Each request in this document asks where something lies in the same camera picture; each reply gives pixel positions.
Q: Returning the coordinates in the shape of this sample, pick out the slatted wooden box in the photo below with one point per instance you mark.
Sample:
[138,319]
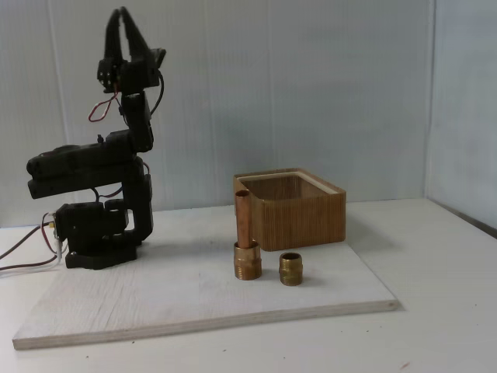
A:
[303,221]

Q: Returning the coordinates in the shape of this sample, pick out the copper pipe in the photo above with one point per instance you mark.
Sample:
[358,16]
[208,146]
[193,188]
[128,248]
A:
[244,221]

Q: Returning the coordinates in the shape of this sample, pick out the large brass threaded fitting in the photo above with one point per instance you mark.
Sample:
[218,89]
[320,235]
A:
[247,264]

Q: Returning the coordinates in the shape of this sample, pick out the small brass threaded nipple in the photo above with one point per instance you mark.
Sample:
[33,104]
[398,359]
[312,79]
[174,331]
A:
[290,270]

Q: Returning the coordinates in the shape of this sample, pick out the white painted plywood board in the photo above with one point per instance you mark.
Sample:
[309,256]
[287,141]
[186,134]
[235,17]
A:
[272,303]

